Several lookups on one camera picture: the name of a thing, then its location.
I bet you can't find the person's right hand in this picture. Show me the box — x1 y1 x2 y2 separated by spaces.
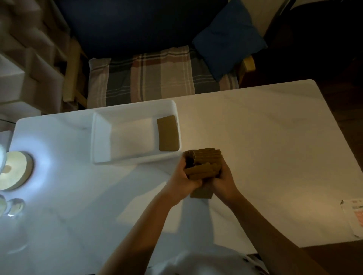
210 158 242 205

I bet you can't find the person's left hand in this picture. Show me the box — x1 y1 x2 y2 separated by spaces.
161 151 204 206

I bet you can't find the stack of brown cardboard pieces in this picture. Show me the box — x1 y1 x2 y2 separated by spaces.
184 147 223 199

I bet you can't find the person's left forearm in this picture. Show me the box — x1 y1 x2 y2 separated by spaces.
97 190 182 275

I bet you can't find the person's right forearm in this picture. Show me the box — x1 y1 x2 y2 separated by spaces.
226 193 331 275

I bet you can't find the single brown cardboard card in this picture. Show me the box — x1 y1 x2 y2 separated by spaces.
156 115 181 152

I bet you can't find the white plastic tray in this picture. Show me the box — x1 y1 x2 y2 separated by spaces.
90 99 182 165

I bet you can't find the plaid seat cushion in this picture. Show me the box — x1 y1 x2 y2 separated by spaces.
87 45 239 110

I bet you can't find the person's white shirt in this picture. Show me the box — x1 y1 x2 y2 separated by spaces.
144 245 269 275

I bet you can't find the blue throw pillow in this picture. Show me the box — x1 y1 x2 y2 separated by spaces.
192 0 268 82

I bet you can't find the white paper label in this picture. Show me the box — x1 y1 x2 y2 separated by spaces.
340 198 363 239

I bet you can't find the dark blue back cushion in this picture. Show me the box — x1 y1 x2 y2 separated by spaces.
53 0 229 60

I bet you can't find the round white lamp base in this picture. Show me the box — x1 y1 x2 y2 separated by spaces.
0 151 35 191

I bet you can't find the clear glass object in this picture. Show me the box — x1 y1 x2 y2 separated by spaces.
0 195 26 219

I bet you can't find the white shelf unit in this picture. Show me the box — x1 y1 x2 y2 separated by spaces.
0 0 72 124

